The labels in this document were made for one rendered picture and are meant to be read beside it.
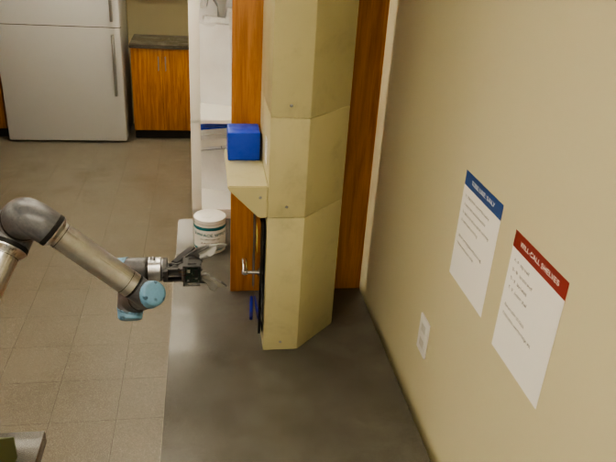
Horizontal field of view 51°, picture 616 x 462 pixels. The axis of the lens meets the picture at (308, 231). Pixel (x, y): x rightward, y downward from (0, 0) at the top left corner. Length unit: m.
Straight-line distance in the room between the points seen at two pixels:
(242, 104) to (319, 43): 0.48
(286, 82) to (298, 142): 0.17
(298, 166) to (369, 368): 0.69
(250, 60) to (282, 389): 1.02
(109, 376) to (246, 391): 1.72
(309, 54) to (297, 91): 0.10
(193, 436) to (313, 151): 0.84
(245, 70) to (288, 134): 0.39
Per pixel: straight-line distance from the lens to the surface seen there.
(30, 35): 6.89
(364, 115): 2.24
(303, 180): 1.87
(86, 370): 3.68
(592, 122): 1.14
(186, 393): 1.99
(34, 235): 1.86
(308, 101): 1.80
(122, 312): 2.03
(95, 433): 3.31
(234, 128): 2.07
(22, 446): 1.91
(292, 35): 1.76
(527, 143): 1.32
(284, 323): 2.10
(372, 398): 2.00
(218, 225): 2.65
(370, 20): 2.18
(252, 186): 1.87
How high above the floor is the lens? 2.21
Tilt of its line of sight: 26 degrees down
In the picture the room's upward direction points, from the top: 4 degrees clockwise
